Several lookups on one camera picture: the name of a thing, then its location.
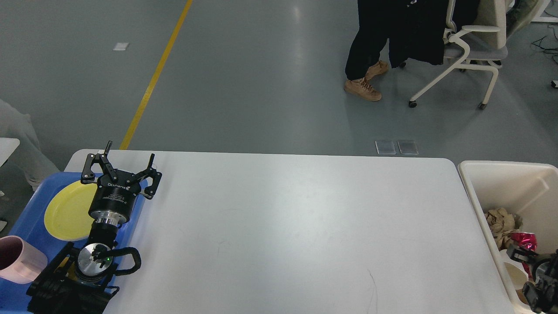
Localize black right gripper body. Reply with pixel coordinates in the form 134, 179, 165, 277
530, 254, 555, 282

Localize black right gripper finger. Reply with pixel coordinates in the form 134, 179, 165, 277
507, 246, 538, 265

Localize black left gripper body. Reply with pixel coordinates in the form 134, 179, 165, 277
89, 183, 142, 224

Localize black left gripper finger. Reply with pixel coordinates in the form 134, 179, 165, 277
81, 141, 118, 184
127, 154, 162, 199

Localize red snack wrapper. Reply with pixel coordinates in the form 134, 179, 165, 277
510, 231, 538, 280

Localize brown paper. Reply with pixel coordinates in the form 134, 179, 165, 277
484, 207, 524, 251

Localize yellow plastic plate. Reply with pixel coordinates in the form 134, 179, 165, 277
44, 181, 97, 241

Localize pink mug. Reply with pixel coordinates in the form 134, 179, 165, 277
0, 235, 48, 284

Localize white paper cup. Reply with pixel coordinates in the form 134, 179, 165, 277
500, 249, 529, 290

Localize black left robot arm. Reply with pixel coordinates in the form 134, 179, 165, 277
26, 141, 162, 314

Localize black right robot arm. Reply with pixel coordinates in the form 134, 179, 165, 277
506, 245, 558, 314

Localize person in white trousers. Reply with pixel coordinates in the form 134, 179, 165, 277
0, 100, 59, 191

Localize white plastic bin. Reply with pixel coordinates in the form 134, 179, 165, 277
458, 161, 558, 314

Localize white side table left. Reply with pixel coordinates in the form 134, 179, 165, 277
0, 137, 20, 167

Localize floor outlet plates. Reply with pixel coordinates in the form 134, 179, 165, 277
374, 140, 419, 155

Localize white office chair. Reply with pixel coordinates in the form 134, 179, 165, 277
408, 0, 508, 110

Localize black jacket on chair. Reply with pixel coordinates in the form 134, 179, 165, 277
388, 0, 449, 68

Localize white desk leg background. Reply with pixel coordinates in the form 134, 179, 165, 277
531, 0, 558, 24

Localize person in black trousers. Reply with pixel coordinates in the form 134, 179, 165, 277
344, 0, 392, 102

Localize black floor cables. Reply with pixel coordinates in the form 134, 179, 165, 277
530, 36, 558, 66

